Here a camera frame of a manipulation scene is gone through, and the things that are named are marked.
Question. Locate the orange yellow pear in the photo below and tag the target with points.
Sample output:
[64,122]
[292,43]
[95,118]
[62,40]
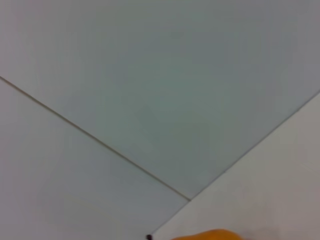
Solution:
[212,235]

